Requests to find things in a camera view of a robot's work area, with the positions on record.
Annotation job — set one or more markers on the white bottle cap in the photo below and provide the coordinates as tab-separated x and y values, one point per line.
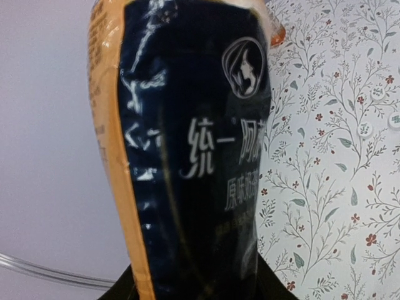
378	93
393	121
365	130

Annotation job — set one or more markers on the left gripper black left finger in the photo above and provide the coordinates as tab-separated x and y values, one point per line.
123	289

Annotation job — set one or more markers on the floral patterned table mat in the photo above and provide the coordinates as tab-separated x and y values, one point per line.
328	208

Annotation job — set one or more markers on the dark label orange bottle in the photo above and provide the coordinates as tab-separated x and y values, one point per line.
180	96

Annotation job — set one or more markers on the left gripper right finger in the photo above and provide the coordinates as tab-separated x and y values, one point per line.
268	285

